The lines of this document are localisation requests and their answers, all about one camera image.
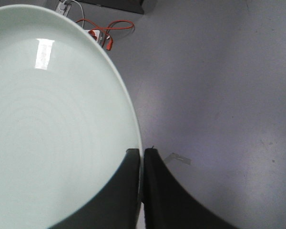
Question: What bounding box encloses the orange extension cord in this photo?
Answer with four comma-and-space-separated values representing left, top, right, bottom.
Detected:
75, 19, 135, 51

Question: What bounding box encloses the light green round plate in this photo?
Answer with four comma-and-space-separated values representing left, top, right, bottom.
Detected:
0, 4, 142, 229

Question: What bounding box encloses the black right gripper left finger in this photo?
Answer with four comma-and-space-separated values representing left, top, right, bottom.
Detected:
51, 148, 141, 229

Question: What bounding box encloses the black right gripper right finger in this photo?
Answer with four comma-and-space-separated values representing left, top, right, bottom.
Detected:
143, 148, 234, 229

